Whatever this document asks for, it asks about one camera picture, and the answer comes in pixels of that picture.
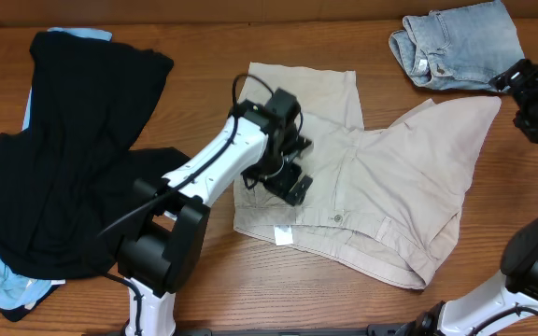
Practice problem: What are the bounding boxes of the beige shorts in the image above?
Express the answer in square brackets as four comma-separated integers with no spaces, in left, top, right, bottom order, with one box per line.
[234,63,502,289]

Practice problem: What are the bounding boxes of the black garment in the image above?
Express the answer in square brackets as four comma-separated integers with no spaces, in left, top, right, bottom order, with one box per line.
[0,31,193,323]

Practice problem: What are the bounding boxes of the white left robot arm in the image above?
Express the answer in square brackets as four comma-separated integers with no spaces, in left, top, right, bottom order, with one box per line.
[113,91,312,335]

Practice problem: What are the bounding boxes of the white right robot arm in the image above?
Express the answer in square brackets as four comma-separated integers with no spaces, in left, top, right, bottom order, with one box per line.
[366,59,538,336]

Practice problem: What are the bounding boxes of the light blue denim shorts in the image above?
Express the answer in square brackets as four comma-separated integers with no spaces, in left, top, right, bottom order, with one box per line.
[389,1,524,91]

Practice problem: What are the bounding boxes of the light blue garment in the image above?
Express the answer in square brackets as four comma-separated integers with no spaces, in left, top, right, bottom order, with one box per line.
[0,28,111,310]

